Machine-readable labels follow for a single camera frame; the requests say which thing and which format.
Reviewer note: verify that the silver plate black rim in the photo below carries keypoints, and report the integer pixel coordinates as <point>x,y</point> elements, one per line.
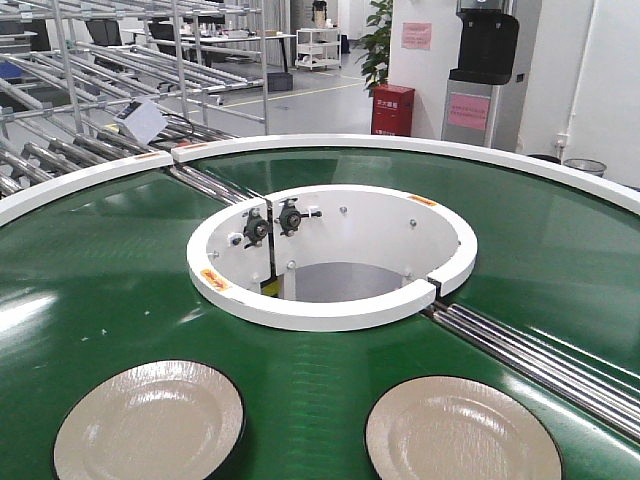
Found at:
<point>169,419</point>
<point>444,427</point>

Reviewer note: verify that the black bearing block right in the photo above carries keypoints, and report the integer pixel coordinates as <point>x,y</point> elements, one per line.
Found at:
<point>290,217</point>

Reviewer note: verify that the black bearing block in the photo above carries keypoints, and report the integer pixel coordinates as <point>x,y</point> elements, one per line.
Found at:
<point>256,228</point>
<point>290,217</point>

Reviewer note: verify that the black bearing block left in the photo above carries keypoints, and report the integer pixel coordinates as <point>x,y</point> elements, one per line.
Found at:
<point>256,228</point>

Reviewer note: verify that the steel rollers rear gap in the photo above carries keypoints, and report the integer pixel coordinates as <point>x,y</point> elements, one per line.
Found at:
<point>207,185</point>

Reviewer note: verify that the red fire extinguisher cabinet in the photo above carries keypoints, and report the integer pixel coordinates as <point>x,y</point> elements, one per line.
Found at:
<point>392,110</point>

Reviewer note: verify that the green potted plant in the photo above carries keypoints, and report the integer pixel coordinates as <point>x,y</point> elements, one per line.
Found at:
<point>376,43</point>

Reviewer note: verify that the white wheeled cart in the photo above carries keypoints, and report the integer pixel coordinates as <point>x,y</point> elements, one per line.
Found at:
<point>318,48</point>

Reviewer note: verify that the white control box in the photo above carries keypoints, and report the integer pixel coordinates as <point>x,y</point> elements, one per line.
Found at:
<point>141,120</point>

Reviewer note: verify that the black water dispenser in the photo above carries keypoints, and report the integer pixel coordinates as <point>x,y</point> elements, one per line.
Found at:
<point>485,63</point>

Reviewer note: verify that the metal roller rack shelving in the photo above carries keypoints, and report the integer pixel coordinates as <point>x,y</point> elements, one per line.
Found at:
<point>68,67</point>

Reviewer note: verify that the white outer rim right segment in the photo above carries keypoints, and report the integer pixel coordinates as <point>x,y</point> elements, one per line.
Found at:
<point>612,192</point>

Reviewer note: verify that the white rim segment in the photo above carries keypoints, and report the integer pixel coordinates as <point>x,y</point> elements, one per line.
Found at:
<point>25,201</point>
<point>612,192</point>

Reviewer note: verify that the white outer rim left segment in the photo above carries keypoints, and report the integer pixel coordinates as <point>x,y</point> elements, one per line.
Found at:
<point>25,201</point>

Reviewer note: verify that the pink paper wall notice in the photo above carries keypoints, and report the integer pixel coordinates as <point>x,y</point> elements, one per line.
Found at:
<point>416,35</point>

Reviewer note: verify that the wire mesh waste bin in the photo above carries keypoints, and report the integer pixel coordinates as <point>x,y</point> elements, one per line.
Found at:
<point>588,166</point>

